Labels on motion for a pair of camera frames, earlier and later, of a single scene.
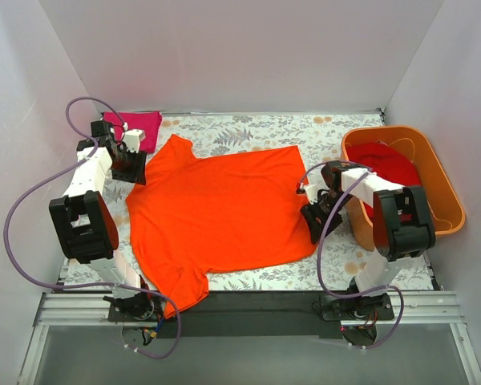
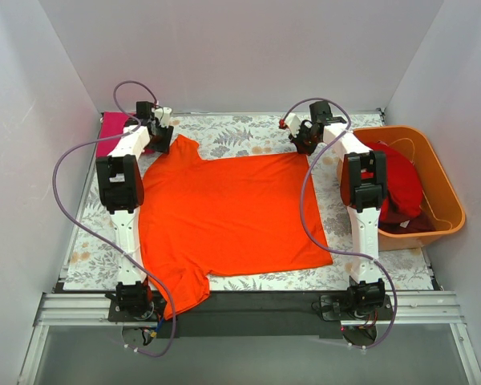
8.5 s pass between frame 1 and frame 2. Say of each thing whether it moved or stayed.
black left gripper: moved
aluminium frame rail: stayed
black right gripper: moved
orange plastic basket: stayed
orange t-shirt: stayed
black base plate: stayed
